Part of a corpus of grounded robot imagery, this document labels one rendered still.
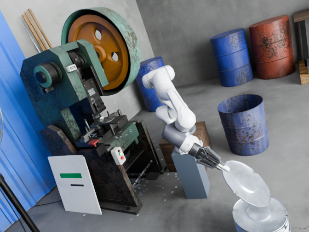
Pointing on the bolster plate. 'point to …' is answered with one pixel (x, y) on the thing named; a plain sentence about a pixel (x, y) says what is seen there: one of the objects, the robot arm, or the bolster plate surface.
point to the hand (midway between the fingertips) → (223, 167)
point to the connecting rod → (76, 61)
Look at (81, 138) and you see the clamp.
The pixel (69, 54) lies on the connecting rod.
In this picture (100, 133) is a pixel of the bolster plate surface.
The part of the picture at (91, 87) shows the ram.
